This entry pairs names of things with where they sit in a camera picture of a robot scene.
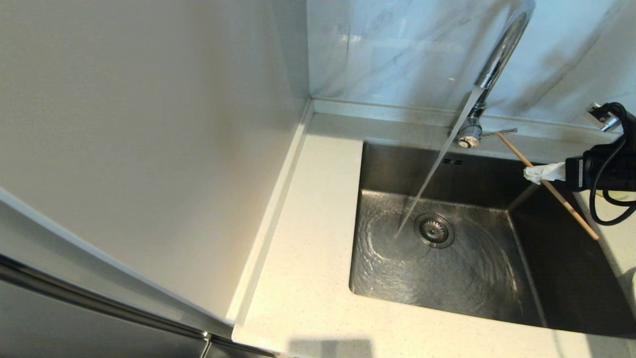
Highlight wooden chopstick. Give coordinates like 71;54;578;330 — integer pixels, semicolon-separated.
496;132;600;241

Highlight chrome kitchen faucet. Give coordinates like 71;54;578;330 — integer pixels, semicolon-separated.
456;0;536;150

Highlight stainless steel sink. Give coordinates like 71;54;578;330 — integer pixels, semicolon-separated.
349;141;636;339

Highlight round metal drain strainer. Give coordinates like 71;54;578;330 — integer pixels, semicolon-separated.
414;213;455;249

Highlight tall grey refrigerator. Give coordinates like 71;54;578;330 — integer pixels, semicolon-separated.
0;0;315;358

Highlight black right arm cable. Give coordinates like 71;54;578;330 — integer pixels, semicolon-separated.
589;102;636;227

